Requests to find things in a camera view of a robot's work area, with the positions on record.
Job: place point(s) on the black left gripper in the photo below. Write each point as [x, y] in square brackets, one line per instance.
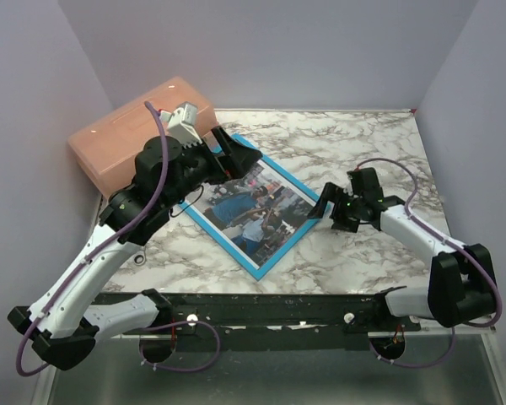
[239, 159]

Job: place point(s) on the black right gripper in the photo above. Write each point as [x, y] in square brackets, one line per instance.
[331, 193]

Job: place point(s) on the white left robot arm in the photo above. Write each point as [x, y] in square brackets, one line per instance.
[64, 325]

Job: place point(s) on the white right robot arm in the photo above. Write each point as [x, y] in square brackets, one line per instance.
[461, 285]

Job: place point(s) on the translucent orange plastic box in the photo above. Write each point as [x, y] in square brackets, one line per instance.
[106, 149]

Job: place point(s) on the silver ratchet wrench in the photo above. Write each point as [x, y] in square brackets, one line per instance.
[139, 259]

